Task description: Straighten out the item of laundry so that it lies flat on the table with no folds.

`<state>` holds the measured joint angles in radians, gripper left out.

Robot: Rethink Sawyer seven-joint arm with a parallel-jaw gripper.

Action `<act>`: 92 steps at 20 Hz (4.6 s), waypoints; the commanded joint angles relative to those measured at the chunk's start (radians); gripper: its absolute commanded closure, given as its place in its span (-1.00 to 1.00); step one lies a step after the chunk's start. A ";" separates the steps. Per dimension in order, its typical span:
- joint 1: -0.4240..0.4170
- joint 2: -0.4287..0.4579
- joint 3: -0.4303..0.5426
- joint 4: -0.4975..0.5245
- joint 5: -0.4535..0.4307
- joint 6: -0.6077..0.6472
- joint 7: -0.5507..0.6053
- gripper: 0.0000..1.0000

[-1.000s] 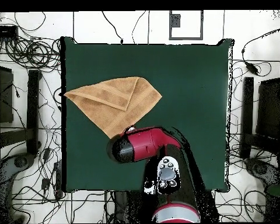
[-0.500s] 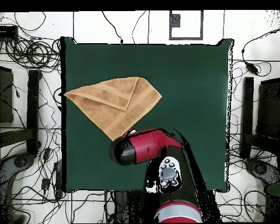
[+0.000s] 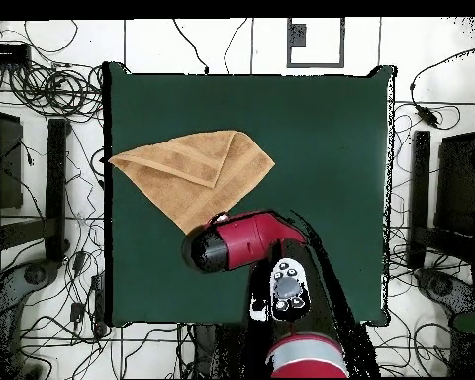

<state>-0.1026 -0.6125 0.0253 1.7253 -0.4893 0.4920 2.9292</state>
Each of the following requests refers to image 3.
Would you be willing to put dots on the orange terry towel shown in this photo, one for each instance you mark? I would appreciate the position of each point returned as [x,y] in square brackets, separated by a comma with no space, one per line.
[174,178]

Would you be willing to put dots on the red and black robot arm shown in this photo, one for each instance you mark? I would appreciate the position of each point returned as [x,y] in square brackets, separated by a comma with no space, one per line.
[245,239]

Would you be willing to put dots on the dark green tablecloth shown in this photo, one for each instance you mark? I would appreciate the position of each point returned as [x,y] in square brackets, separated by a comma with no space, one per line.
[320,138]

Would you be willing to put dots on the black power strip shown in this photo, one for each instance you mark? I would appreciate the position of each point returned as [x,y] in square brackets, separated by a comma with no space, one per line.
[99,304]
[6,53]

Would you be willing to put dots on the black stand bar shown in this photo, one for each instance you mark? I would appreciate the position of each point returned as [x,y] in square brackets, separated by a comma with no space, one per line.
[419,178]
[56,190]

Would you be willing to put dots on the black box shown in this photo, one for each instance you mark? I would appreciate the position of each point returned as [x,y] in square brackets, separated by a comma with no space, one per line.
[457,186]
[4,166]

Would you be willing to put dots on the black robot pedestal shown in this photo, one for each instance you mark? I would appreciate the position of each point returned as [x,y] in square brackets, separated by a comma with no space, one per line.
[206,348]

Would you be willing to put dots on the grey square frame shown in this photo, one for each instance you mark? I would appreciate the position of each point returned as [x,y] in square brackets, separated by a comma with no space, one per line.
[316,64]

